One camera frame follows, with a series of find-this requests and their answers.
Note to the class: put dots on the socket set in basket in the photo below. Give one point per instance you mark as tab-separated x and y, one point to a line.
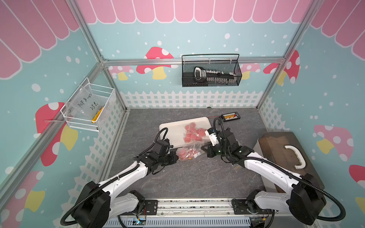
202	75

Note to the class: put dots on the black box with orange items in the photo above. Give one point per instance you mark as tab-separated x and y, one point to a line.
230	116

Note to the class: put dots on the brown toolbox with white handle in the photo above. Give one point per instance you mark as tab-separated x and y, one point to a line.
285	150

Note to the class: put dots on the yellow item in white basket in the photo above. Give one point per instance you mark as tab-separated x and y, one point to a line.
94	120

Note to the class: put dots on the clear plastic bag with writing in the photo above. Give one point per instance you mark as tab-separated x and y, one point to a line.
84	104

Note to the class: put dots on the ziploc bag with pink cookies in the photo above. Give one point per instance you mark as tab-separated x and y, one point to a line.
190	151

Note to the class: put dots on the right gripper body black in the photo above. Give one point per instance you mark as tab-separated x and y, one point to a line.
218	150

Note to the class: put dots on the black wire mesh basket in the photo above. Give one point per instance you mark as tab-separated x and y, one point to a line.
217	62

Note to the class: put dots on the white wire wall basket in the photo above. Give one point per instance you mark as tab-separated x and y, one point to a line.
106	95

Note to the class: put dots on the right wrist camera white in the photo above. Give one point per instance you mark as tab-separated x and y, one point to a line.
211	133

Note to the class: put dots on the white plastic tray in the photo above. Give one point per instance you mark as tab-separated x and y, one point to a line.
176	130

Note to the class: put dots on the pile of pink cookies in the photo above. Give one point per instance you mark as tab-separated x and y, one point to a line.
193	133

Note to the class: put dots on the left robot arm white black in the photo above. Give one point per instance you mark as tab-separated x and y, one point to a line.
98	202

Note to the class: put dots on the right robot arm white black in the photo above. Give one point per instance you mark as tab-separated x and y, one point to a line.
302	196

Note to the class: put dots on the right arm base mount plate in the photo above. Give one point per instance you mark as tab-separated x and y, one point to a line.
241	207

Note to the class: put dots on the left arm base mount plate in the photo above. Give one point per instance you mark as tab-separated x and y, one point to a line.
147	207

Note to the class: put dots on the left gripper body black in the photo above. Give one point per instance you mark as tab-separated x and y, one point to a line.
168	159

